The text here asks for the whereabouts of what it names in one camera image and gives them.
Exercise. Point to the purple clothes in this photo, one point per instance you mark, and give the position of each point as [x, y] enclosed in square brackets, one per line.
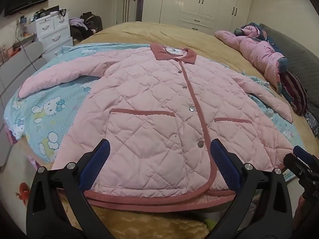
[77, 22]

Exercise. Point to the black bag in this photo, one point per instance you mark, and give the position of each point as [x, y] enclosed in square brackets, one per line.
[92, 22]

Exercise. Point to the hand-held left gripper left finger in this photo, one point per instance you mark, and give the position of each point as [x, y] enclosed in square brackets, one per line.
[99, 158]

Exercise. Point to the pink quilted jacket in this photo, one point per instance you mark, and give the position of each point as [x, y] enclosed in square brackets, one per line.
[149, 104]

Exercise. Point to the bed with tan cover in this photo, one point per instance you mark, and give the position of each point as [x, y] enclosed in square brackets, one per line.
[174, 34]

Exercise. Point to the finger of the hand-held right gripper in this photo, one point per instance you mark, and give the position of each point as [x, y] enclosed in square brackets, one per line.
[301, 153]

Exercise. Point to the grey quilted headboard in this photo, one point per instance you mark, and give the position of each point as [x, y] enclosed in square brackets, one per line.
[296, 52]

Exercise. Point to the white wardrobe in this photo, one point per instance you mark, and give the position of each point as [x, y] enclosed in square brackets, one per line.
[199, 2]

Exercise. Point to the blue cartoon printed blanket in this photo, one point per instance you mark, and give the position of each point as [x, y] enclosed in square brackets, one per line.
[49, 109]

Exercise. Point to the room door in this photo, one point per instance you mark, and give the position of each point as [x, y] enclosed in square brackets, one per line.
[129, 7]

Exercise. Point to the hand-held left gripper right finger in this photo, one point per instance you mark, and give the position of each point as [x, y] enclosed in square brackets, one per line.
[223, 158]

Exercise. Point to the pink puffy coat pile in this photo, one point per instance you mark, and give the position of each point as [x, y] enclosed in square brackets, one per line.
[256, 52]

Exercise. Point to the white drawer cabinet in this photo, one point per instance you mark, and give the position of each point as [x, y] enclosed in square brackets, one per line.
[53, 33]

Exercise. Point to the dark striped pillow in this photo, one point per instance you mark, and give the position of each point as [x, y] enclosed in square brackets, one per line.
[294, 92]

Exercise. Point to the floral patterned cloth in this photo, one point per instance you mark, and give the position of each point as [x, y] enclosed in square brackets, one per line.
[311, 123]

